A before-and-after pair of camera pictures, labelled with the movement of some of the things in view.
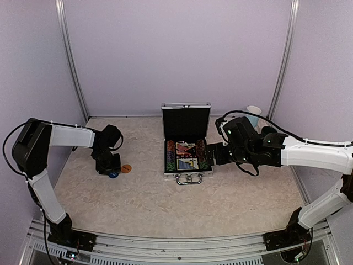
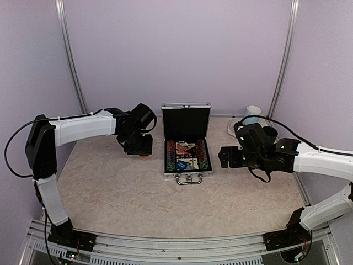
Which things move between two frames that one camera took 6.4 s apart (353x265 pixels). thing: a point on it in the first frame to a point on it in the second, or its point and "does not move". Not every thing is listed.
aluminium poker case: x=186 y=128 does not move
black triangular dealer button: x=192 y=149 does not move
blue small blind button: x=113 y=175 to x=181 y=165
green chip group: x=203 y=165 does not move
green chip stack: x=171 y=167 does not move
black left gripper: x=116 y=167 to x=147 y=148
